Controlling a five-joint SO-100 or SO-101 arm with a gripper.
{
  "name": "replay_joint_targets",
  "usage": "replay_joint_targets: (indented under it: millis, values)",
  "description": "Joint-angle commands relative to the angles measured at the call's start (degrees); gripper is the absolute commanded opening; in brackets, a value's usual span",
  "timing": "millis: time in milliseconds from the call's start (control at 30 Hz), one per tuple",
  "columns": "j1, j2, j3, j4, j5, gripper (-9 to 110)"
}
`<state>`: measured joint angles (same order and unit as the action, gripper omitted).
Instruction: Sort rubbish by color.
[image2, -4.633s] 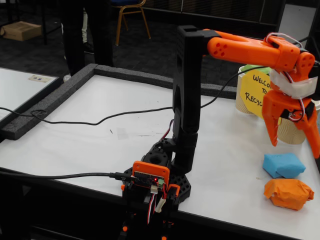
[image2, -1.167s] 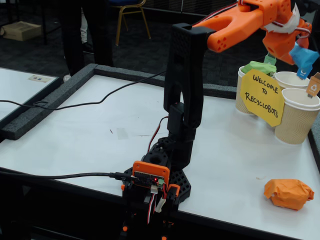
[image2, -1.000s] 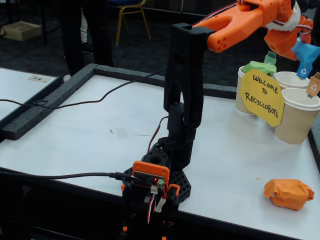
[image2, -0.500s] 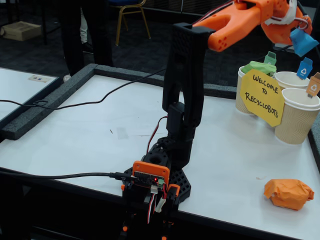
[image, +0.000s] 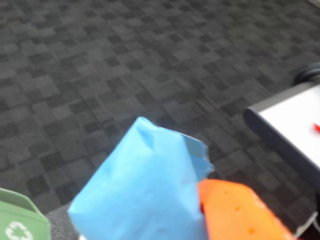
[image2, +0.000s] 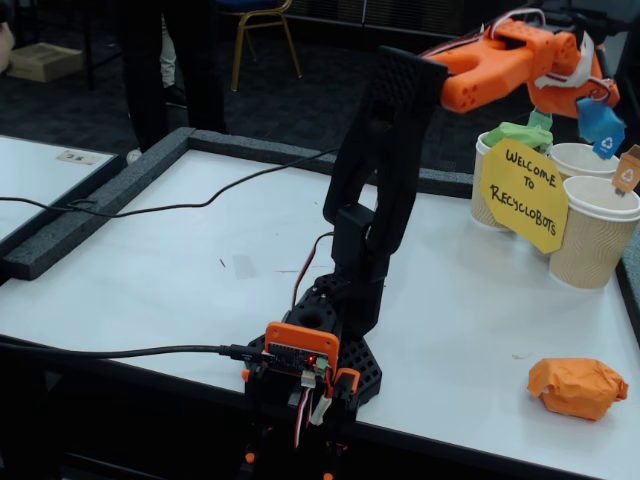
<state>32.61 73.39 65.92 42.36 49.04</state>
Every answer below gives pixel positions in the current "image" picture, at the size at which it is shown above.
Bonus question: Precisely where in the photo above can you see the green recycling bin sign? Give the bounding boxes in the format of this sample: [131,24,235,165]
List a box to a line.
[0,187,51,240]

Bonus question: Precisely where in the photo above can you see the blue paper-wrapped package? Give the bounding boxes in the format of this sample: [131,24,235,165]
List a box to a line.
[67,116,215,240]

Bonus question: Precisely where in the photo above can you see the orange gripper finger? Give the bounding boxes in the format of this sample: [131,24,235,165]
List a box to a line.
[197,178,296,240]

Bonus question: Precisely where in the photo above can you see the black caster wheel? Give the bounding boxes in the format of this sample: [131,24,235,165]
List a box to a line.
[292,62,320,85]

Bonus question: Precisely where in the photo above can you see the white table with dark rim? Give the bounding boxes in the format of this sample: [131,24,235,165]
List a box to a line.
[242,83,320,186]

